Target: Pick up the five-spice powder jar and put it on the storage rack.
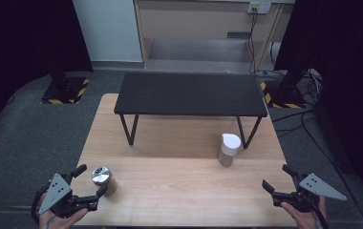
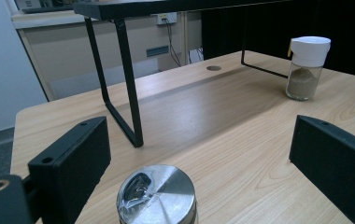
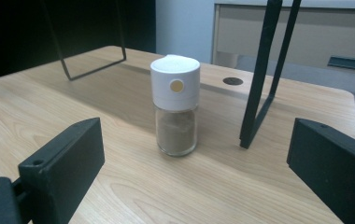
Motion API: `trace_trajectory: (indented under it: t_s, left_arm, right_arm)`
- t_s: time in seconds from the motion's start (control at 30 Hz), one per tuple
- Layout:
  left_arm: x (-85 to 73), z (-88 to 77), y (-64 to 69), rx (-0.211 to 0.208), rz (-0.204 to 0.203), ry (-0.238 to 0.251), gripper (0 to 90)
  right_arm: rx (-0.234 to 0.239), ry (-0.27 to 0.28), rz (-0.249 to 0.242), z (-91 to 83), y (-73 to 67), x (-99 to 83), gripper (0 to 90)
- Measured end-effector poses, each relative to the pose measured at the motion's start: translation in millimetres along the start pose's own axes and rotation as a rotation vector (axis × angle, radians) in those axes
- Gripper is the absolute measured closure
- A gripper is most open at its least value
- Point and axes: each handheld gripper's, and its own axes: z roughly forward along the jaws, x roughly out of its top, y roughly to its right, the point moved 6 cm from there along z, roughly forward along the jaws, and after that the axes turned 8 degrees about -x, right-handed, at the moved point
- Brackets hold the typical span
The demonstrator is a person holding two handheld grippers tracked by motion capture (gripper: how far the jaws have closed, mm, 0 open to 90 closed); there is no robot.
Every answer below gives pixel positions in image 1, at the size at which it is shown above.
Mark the black metal shelf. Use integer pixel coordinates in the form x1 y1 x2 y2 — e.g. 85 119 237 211
113 72 268 150

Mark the black hanging power cable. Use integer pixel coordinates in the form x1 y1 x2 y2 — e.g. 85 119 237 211
246 8 259 74

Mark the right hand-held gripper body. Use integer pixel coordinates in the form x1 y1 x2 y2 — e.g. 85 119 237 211
271 173 348 214

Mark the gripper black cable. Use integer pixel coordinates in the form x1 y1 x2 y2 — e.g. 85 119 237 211
31 185 49 225
310 203 331 229

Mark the person's left hand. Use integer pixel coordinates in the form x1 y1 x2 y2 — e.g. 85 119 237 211
38 208 90 229

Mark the tangled cable bundle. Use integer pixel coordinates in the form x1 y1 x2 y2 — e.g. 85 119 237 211
303 70 325 101

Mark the white lid spice jar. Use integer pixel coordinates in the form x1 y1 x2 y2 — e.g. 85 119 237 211
217 133 243 168

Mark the silver lid spice jar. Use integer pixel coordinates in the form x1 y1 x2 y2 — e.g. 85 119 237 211
91 165 118 198

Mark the black curtain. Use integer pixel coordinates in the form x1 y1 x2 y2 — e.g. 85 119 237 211
0 0 94 142
273 0 363 199

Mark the person's right hand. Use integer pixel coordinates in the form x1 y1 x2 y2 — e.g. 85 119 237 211
280 197 328 229

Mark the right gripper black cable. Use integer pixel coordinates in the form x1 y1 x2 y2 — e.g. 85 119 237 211
310 203 331 229

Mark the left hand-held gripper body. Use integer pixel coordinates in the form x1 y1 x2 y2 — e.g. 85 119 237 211
37 173 99 219

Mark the black stand with striped base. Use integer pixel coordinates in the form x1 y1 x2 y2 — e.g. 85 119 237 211
260 68 308 110
40 63 91 105

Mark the black floor cable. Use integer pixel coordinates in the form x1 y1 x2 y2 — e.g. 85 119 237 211
270 109 363 229

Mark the white wall socket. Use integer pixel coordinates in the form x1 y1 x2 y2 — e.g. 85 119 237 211
246 1 272 14

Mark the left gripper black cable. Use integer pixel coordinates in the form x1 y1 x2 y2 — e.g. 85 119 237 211
31 185 49 225

